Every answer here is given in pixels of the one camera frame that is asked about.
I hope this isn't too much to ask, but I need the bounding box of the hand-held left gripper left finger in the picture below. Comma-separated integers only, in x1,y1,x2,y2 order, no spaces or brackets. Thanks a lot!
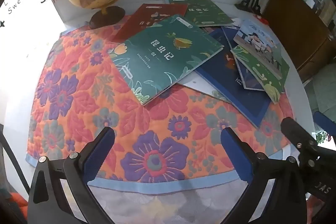
28,126,116,224

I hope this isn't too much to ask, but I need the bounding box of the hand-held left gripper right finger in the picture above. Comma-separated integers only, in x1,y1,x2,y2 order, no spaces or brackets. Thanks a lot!
220,127,307,224

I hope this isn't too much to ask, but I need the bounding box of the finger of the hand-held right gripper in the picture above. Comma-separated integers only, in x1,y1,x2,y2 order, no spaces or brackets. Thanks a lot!
313,111,336,133
280,117,319,161

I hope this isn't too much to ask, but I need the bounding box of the navy blue book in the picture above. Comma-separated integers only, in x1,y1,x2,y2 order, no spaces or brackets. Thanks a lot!
196,27,272,128

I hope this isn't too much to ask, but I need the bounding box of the white book blue worker picture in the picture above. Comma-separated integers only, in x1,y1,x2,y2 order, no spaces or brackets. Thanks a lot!
233,19,290,80

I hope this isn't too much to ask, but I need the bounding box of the red book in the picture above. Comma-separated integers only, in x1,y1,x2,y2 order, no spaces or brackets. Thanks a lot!
113,4,188,43

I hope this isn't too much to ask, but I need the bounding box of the orange floral quilted mat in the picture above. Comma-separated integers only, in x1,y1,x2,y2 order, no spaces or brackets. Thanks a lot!
25,13,294,194

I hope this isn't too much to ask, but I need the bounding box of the bright green leafy book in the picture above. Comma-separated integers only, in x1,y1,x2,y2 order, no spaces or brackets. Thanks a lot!
230,45,286,104

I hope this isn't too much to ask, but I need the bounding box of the white book with black title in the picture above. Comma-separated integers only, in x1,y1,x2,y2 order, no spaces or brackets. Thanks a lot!
182,73,233,104

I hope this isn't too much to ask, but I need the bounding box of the brown wooden cabinet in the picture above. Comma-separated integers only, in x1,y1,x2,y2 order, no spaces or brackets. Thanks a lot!
261,0,336,84

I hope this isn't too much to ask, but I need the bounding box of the teal green book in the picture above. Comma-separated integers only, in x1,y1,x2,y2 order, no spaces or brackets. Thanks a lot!
110,14,225,106

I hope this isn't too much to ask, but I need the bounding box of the dark green book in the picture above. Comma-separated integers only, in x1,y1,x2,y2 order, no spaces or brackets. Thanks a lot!
168,0,235,28

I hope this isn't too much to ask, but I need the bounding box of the black wall lettering sticker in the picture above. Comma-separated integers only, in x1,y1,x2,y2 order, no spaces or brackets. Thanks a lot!
0,0,51,28

